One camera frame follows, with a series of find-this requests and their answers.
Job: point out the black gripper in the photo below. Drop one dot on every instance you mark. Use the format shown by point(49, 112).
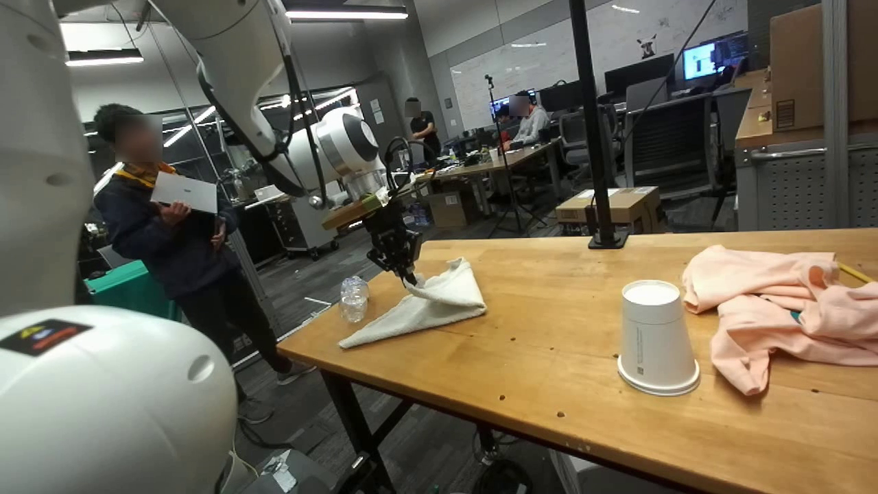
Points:
point(392, 235)

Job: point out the white towel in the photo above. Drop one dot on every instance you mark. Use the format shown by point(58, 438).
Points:
point(429, 305)

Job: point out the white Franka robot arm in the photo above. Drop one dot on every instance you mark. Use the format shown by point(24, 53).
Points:
point(112, 402)

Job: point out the clear plastic bottle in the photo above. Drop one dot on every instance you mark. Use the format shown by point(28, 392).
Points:
point(355, 300)

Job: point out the standing person in black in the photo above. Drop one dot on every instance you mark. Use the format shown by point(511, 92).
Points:
point(425, 126)

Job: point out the seated person in grey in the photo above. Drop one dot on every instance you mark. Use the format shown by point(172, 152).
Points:
point(533, 121)

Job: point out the low wooden box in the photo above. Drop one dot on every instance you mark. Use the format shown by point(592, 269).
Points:
point(622, 200)

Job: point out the black vertical stand pole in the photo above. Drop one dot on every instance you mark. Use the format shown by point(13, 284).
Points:
point(595, 119)

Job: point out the person in dark jacket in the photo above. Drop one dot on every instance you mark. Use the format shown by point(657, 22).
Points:
point(174, 247)

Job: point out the white paper cup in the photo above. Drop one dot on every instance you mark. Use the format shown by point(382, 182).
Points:
point(654, 333)

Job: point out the green plastic bin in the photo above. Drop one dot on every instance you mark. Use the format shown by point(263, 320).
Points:
point(128, 288)

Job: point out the dark computer monitor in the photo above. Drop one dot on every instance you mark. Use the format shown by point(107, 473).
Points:
point(642, 75)

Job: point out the lit computer monitor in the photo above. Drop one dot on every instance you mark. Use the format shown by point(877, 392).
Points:
point(705, 60)

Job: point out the pink cloth garment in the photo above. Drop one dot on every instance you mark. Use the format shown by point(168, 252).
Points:
point(779, 303)

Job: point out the grey mesh cabinet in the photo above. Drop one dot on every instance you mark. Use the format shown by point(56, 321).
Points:
point(786, 187)

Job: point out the large cardboard box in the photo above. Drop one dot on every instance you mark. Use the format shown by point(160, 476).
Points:
point(799, 64)

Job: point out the yellow pencil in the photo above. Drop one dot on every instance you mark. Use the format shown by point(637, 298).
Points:
point(856, 272)

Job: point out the black table leg frame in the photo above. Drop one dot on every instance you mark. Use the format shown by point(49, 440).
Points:
point(352, 421)

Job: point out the grey metal post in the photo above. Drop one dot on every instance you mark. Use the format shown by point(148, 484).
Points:
point(835, 111)

